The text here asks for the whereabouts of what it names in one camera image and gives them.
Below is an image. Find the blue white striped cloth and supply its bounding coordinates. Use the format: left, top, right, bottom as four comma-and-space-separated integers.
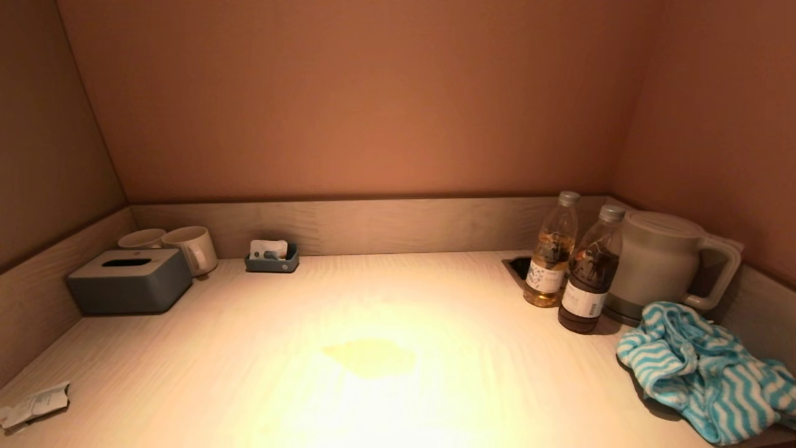
616, 302, 796, 446

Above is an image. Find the black recessed table socket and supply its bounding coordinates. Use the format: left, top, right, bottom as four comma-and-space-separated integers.
502, 256, 533, 288

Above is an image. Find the small blue-grey tray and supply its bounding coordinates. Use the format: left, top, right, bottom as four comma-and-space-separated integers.
244, 243, 300, 274

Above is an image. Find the white sachet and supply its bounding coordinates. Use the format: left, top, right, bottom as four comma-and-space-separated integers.
249, 240, 289, 260

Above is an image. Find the yellow liquid spill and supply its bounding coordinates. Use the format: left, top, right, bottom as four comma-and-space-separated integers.
322, 338, 417, 379

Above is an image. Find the light tea plastic bottle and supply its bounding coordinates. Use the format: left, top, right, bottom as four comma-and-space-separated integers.
523, 191, 581, 308

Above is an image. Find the dark tea plastic bottle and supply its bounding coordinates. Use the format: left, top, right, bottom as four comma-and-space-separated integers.
557, 205, 626, 334

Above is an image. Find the grey kettle base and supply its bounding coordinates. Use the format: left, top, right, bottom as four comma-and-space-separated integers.
602, 292, 650, 328

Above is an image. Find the grey electric kettle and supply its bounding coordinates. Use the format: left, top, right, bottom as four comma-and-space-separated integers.
606, 210, 744, 319

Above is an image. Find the grey tissue box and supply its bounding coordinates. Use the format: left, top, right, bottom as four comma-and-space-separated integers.
67, 248, 193, 315

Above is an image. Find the crumpled white paper packet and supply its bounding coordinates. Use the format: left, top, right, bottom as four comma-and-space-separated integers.
0, 381, 70, 431

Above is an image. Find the white mug with handle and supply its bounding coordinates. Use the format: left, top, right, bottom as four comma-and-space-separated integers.
161, 226, 219, 278

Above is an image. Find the white mug without visible handle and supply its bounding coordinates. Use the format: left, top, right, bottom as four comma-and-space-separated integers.
118, 228, 167, 250

